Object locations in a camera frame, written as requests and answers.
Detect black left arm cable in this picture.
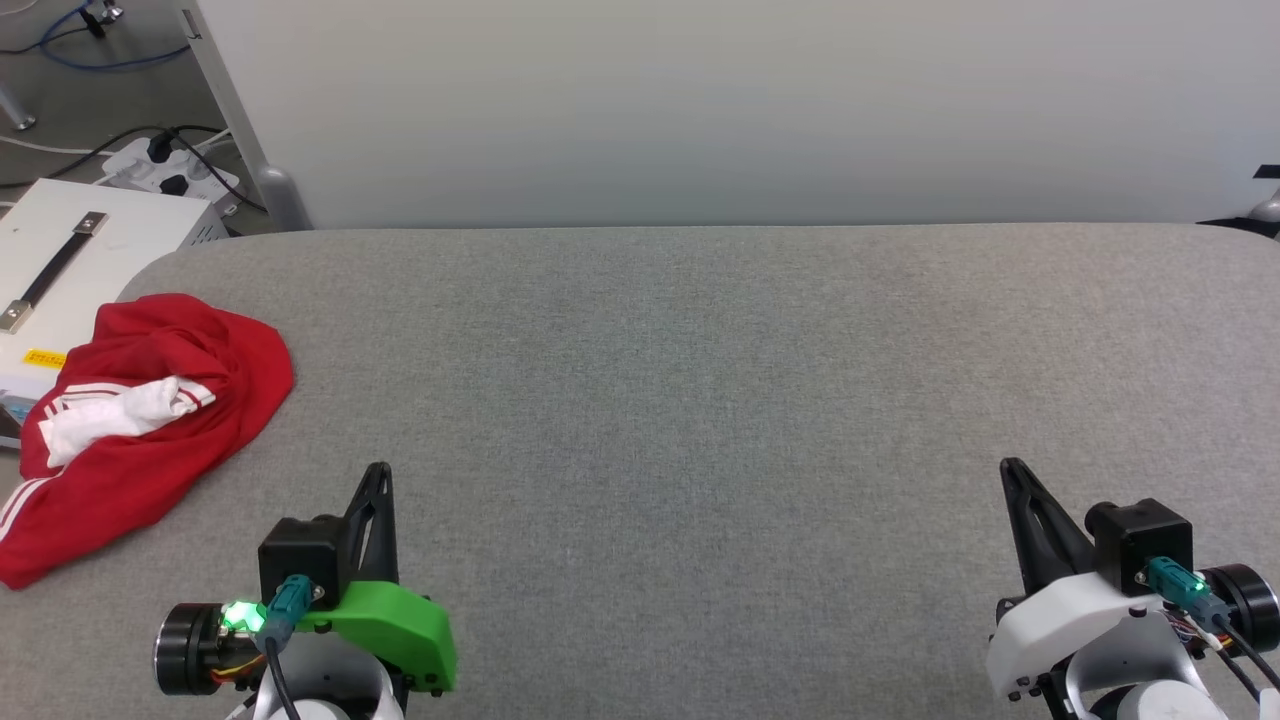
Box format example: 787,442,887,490
260,574,323,720

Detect grey divider panel black brackets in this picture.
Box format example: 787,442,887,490
1198,163,1280,241

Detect black floor cable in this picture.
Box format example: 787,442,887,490
0,124,267,214

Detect white power strip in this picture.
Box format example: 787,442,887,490
99,136,242,217

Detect black strap handle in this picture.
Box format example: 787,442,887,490
0,211,110,334

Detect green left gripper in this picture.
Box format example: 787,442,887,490
153,461,458,697

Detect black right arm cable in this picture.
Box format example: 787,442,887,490
1143,557,1280,701

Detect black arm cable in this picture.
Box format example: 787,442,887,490
1143,557,1280,701
260,574,323,720

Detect grey metal table frame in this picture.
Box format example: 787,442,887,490
0,82,38,133

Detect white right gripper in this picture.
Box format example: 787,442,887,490
985,457,1280,700

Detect white equipment box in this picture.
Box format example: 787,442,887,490
0,178,234,451

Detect red white short-sleeve shirt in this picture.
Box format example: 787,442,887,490
0,293,296,591

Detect white room divider panel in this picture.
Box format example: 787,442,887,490
174,0,1280,234

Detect blue floor cable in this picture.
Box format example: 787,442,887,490
38,0,193,73

